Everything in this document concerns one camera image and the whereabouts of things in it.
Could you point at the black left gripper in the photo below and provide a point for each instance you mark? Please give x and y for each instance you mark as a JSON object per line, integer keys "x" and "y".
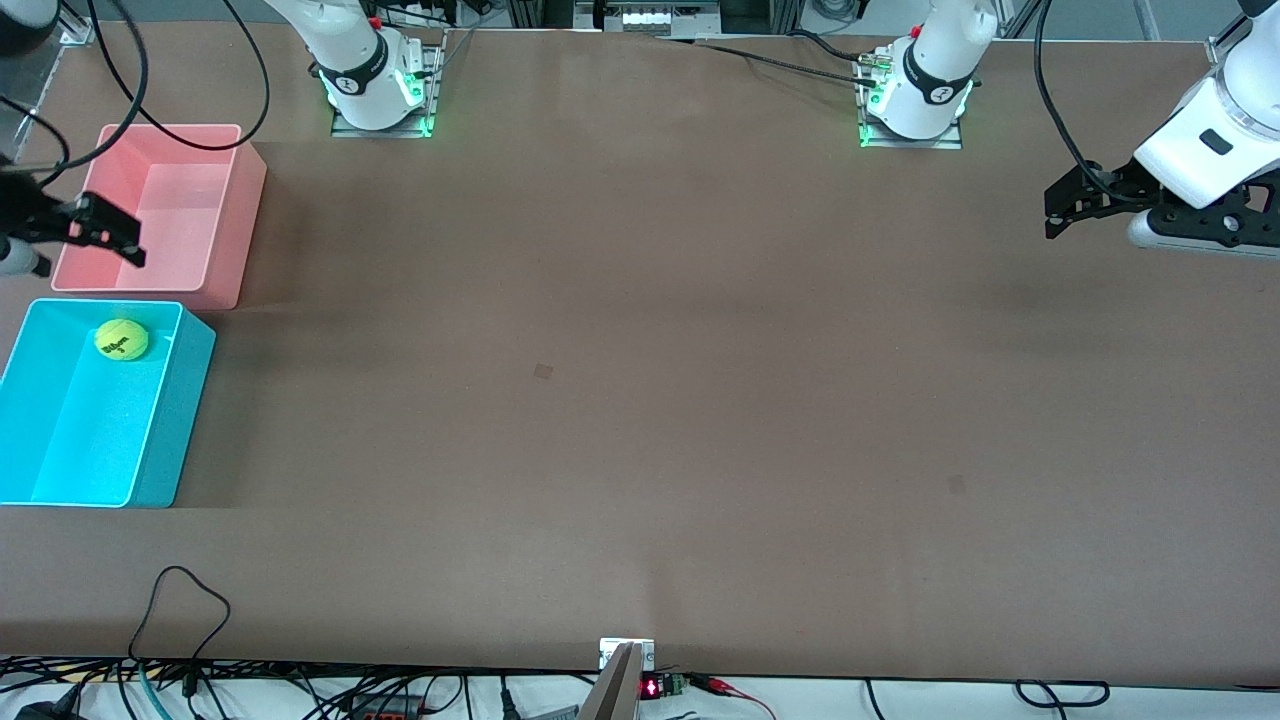
{"x": 1117, "y": 186}

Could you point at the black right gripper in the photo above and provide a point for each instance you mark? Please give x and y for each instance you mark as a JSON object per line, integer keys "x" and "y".
{"x": 22, "y": 208}

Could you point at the yellow tennis ball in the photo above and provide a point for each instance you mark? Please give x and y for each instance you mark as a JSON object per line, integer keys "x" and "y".
{"x": 122, "y": 340}

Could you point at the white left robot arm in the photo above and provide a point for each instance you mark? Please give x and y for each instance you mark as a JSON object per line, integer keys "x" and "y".
{"x": 930, "y": 70}

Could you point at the pink plastic bin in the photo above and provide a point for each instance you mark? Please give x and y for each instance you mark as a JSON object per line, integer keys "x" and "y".
{"x": 190, "y": 250}

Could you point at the blue plastic bin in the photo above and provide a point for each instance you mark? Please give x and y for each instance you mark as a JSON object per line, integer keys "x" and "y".
{"x": 90, "y": 430}

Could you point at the metal device with white lights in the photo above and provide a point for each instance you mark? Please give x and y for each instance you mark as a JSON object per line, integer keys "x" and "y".
{"x": 650, "y": 18}

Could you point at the black power adapter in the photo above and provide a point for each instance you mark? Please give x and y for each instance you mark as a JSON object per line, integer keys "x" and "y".
{"x": 40, "y": 712}

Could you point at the red LED display module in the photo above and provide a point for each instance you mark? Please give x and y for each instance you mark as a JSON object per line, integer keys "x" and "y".
{"x": 652, "y": 688}

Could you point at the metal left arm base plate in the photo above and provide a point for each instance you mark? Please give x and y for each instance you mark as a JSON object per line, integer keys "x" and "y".
{"x": 910, "y": 143}

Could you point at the aluminium corner bracket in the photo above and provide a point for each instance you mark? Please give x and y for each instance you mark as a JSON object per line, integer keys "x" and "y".
{"x": 1222, "y": 52}
{"x": 75, "y": 33}

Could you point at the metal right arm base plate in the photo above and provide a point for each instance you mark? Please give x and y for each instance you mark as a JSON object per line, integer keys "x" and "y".
{"x": 380, "y": 131}

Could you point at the small metal mounting bracket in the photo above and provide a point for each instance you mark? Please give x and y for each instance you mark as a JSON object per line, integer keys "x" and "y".
{"x": 610, "y": 650}

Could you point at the grey metal camera pole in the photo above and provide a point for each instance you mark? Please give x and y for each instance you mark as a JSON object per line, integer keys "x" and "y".
{"x": 615, "y": 695}

